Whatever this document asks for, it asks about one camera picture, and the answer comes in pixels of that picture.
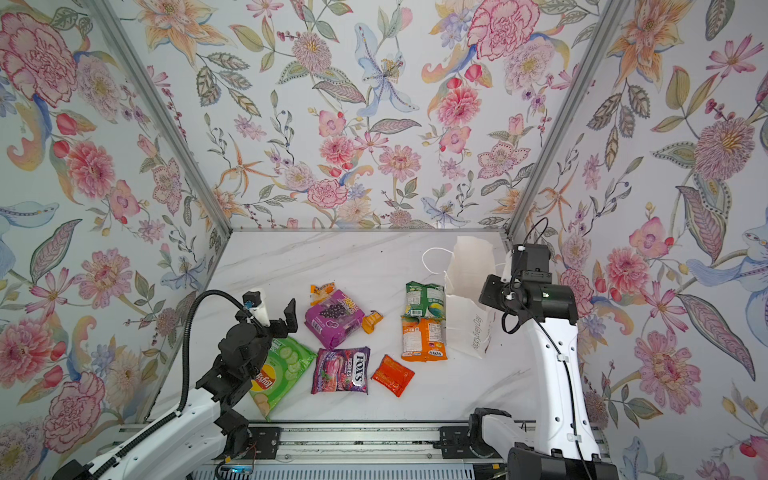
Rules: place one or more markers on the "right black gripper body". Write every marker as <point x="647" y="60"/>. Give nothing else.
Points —
<point x="497" y="294"/>

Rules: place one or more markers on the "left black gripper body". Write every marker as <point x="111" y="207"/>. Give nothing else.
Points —
<point x="263" y="339"/>

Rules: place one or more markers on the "green Lays chips bag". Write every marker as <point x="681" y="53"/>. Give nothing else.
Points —
<point x="287" y="361"/>

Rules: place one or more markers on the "purple berry biscuit pack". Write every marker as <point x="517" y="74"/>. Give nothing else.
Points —
<point x="332" y="320"/>

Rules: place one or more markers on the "white paper gift bag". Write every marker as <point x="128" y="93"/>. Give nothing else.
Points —
<point x="465" y="268"/>

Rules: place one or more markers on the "purple Fox's candy bag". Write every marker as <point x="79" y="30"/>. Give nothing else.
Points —
<point x="341" y="370"/>

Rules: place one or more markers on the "green snack pack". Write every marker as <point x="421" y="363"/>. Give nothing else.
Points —
<point x="425" y="301"/>

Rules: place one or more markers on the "orange snack pack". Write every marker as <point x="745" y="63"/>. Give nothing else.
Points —
<point x="423" y="340"/>

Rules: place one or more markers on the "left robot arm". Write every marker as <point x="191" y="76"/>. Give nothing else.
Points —
<point x="205" y="424"/>

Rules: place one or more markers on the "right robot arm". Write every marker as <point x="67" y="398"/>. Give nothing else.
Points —
<point x="562" y="443"/>

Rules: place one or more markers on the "orange small candy packet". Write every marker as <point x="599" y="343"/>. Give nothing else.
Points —
<point x="320" y="293"/>

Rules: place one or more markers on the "orange wrapped snack piece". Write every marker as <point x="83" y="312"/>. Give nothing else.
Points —
<point x="370" y="321"/>

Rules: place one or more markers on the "red small snack packet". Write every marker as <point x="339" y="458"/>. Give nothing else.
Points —
<point x="393" y="376"/>

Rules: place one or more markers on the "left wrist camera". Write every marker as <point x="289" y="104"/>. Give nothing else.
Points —
<point x="254" y="303"/>

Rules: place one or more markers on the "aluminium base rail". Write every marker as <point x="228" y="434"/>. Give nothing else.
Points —
<point x="292" y="442"/>

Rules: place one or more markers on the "right aluminium frame post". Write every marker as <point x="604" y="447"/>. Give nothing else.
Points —
<point x="607" y="26"/>

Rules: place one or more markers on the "aluminium frame post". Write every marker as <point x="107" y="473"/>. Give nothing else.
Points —
<point x="116" y="37"/>
<point x="607" y="26"/>

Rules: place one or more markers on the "left aluminium frame post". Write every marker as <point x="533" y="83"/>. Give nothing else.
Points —
<point x="116" y="37"/>

